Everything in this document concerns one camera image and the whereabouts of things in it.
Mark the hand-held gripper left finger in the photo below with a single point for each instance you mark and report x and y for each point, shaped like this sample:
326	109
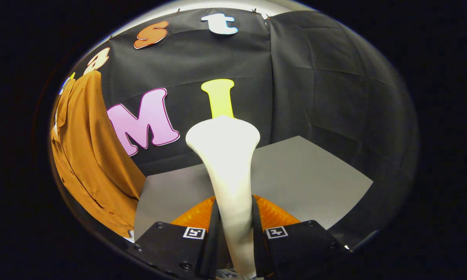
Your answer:
171	249

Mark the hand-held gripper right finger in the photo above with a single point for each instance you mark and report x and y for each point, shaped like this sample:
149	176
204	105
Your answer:
299	249

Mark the white garment steamer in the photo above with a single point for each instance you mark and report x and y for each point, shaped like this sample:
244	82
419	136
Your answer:
227	155

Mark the brown button-up shirt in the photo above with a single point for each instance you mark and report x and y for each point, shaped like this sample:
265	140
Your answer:
89	155

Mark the white mannequin torso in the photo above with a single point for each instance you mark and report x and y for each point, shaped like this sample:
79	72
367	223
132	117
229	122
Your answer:
130	234

